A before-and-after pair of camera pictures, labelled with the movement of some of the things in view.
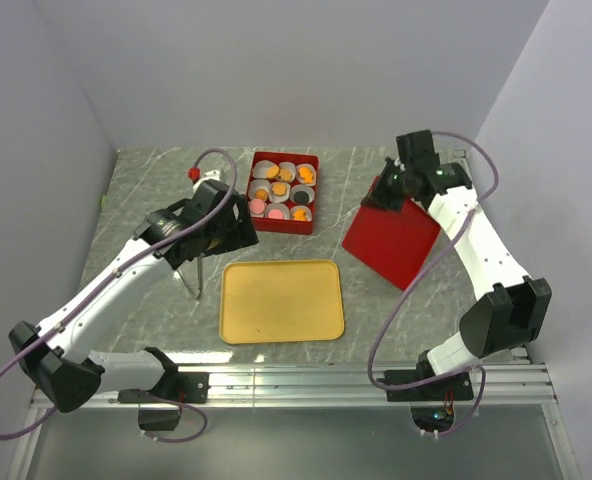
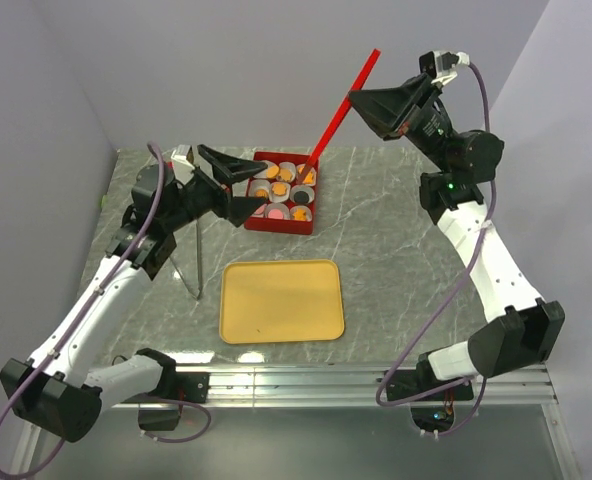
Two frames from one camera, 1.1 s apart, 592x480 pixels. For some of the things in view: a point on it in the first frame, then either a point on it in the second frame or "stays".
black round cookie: [301, 196] stays
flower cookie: [279, 189] stays
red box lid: [394, 244] -> [336, 122]
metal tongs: [199, 278] stays
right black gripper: [378, 197] -> [386, 111]
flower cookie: [285, 174] stays
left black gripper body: [232, 234] -> [203, 195]
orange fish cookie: [299, 215] stays
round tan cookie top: [272, 171] stays
